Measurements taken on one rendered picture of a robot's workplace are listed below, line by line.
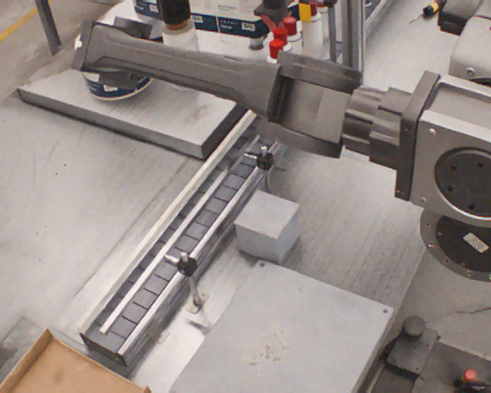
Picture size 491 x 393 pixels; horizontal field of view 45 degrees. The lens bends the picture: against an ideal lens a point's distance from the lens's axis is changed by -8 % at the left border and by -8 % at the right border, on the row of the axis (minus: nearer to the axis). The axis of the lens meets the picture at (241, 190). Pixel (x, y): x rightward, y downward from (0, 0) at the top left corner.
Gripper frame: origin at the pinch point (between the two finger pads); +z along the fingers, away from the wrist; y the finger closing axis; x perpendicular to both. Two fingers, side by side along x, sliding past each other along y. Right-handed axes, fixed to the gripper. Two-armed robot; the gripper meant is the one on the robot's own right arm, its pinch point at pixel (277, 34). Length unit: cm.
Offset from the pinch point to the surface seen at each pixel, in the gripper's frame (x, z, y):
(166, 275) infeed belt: 9, 13, 66
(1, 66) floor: -222, 103, -53
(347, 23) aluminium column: 20.0, -9.1, 1.5
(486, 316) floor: 72, 101, -11
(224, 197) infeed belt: 9.3, 13.4, 43.5
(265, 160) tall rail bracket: 16.7, 4.4, 37.5
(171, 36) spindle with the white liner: -20.9, -3.9, 15.7
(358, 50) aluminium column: 22.8, -2.1, 1.5
